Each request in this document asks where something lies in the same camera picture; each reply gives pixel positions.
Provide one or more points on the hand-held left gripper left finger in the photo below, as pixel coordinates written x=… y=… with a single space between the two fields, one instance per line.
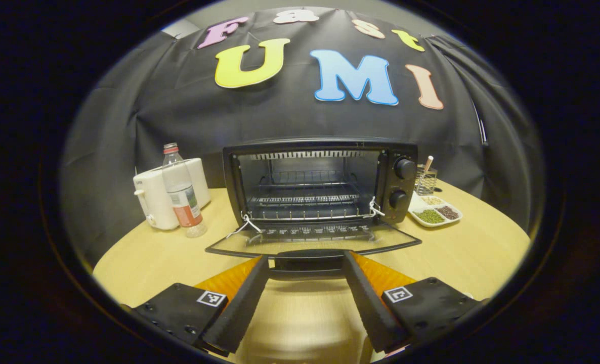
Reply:
x=242 y=308

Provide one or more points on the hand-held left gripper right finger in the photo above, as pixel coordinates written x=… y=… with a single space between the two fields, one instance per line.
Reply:
x=368 y=308

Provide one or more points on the black electric oven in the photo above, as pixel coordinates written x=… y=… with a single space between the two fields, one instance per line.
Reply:
x=398 y=184

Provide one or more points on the metal oven rack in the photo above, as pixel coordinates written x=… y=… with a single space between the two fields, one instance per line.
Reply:
x=305 y=199

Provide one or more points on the green beans pile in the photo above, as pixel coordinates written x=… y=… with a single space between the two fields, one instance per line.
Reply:
x=430 y=216

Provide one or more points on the white divided tray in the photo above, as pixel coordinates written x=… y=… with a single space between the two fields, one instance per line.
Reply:
x=416 y=203

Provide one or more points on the clear plastic bottle red label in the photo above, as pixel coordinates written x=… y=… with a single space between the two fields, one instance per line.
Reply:
x=183 y=202

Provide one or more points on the dark red beans pile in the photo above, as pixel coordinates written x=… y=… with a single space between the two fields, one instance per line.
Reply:
x=447 y=212

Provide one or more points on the pale yellow beans pile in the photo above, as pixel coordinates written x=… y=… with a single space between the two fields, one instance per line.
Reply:
x=432 y=200

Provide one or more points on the white toaster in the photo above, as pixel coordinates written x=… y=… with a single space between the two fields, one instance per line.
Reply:
x=151 y=202

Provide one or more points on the pale stick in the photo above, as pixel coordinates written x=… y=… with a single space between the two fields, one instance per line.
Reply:
x=428 y=162

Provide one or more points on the black backdrop cloth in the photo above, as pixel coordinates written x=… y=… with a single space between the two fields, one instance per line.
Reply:
x=178 y=101

